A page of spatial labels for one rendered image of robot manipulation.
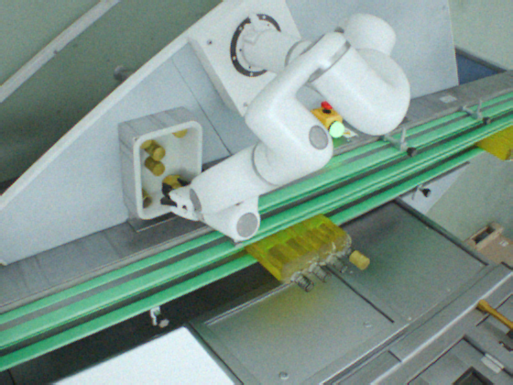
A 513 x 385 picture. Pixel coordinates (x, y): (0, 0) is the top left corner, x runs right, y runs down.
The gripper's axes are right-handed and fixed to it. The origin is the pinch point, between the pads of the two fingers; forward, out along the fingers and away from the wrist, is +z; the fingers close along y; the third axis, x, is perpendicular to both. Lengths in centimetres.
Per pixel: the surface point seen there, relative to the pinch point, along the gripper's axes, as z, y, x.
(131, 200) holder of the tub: 4.9, -9.6, -1.6
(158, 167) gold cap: 1.5, -3.0, 5.7
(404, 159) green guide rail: -6, 79, -12
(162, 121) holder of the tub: 0.4, -1.0, 16.3
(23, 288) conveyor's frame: 2.5, -40.7, -12.8
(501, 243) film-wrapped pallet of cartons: 122, 426, -218
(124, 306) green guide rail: -2.9, -19.5, -23.4
